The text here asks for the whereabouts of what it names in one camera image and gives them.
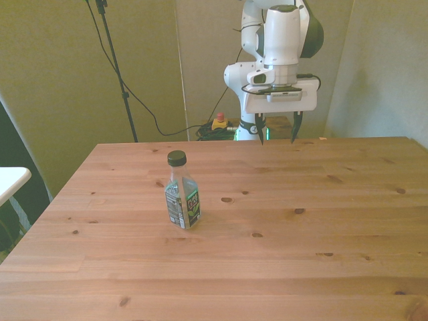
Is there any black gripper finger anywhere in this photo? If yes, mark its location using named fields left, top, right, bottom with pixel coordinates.
left=254, top=112, right=265, bottom=146
left=290, top=111, right=304, bottom=144

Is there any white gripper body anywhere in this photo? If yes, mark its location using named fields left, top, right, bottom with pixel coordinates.
left=242, top=77, right=318, bottom=115

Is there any clear plastic bottle black cap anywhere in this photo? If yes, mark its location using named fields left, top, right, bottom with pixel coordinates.
left=165, top=150, right=203, bottom=230

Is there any yellow emergency stop button box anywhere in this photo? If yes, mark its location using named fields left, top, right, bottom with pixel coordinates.
left=212, top=112, right=229, bottom=131

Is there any white side table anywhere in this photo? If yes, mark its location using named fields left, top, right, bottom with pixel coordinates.
left=0, top=167, right=32, bottom=207

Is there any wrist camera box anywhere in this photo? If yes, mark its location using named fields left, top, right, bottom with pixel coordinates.
left=266, top=90, right=304, bottom=104

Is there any coiled dark green cable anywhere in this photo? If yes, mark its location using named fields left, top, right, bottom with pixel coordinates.
left=195, top=123, right=240, bottom=142

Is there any black cable on wall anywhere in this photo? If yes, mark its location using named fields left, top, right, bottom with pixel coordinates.
left=85, top=0, right=231, bottom=136

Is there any black camera stand pole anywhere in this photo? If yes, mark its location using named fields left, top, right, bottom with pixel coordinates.
left=94, top=0, right=139, bottom=143

